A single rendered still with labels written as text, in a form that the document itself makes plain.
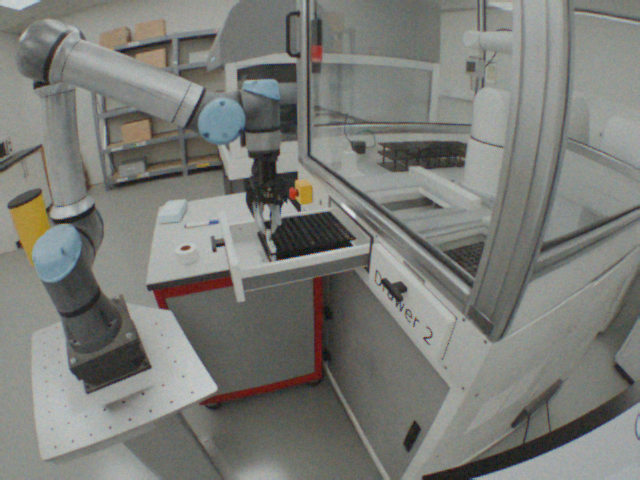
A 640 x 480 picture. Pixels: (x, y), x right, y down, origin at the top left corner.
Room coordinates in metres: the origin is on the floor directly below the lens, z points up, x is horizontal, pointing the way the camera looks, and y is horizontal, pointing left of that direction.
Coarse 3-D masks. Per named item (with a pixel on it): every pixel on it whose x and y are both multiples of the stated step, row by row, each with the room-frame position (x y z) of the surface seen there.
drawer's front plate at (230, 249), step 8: (224, 216) 0.82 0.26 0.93; (224, 224) 0.77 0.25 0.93; (224, 232) 0.72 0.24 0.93; (232, 240) 0.68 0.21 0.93; (232, 248) 0.64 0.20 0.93; (232, 256) 0.61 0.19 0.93; (232, 264) 0.58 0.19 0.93; (232, 272) 0.58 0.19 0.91; (232, 280) 0.64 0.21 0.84; (240, 280) 0.58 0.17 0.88; (240, 288) 0.58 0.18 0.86; (240, 296) 0.58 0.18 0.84
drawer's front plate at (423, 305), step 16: (384, 256) 0.61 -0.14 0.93; (384, 272) 0.61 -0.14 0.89; (400, 272) 0.55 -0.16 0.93; (384, 288) 0.60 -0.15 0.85; (416, 288) 0.50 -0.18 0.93; (416, 304) 0.49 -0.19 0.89; (432, 304) 0.44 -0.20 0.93; (432, 320) 0.43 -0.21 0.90; (448, 320) 0.40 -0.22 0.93; (416, 336) 0.46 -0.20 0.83; (432, 336) 0.42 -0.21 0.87; (448, 336) 0.40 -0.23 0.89; (432, 352) 0.41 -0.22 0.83
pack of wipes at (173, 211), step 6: (168, 204) 1.22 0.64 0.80; (174, 204) 1.21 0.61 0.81; (180, 204) 1.21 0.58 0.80; (186, 204) 1.25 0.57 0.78; (162, 210) 1.15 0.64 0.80; (168, 210) 1.15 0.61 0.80; (174, 210) 1.15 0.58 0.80; (180, 210) 1.16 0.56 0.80; (162, 216) 1.12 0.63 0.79; (168, 216) 1.12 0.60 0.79; (174, 216) 1.12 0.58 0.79; (180, 216) 1.14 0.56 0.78; (162, 222) 1.12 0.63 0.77; (168, 222) 1.12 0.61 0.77
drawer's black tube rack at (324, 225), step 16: (288, 224) 0.82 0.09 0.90; (304, 224) 0.82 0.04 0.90; (320, 224) 0.82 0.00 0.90; (336, 224) 0.82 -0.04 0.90; (272, 240) 0.73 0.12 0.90; (288, 240) 0.74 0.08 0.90; (304, 240) 0.74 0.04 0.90; (320, 240) 0.73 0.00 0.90; (336, 240) 0.73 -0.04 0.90; (352, 240) 0.74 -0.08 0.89; (288, 256) 0.71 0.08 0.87
